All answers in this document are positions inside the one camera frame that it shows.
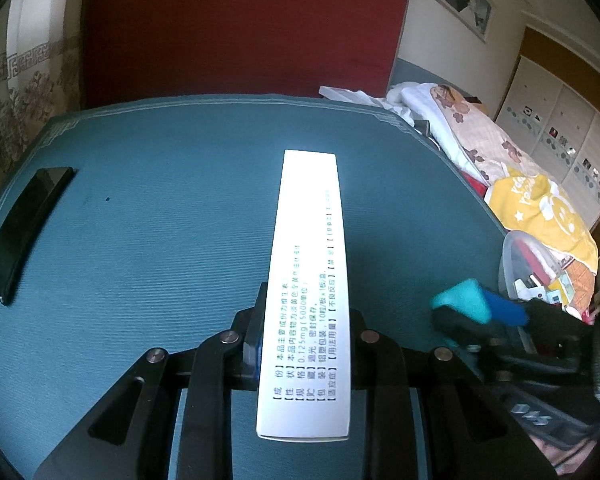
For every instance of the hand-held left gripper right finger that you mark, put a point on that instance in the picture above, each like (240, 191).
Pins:
(375, 355)

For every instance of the crumpled white cloth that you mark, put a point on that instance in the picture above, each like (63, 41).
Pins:
(405, 102)

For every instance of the red cloth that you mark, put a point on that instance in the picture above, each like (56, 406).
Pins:
(472, 180)

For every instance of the clear plastic bowl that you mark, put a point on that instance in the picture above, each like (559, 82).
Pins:
(510, 260)

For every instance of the white and blue medicine box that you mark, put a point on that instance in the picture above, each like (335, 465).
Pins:
(305, 260)

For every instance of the teal ribbed desktop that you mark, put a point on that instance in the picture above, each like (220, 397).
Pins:
(155, 240)

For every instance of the floral quilt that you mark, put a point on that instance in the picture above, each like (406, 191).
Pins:
(470, 130)

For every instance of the red headboard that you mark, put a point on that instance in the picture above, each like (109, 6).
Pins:
(240, 25)

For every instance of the white wardrobe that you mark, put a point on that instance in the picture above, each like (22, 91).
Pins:
(555, 125)

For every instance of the teal floss container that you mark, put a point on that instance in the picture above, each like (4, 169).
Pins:
(462, 297)

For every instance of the patterned beige curtain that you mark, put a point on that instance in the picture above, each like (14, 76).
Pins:
(30, 90)

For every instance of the yellow printed cloth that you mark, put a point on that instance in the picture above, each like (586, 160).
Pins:
(540, 210)

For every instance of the person's right hand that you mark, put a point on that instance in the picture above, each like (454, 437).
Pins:
(575, 452)

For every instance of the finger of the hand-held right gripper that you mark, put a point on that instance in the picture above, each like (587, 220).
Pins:
(462, 330)
(507, 310)

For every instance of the black flat bar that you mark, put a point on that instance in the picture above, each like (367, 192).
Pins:
(25, 230)

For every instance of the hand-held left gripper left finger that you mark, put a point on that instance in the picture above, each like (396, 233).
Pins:
(252, 347)

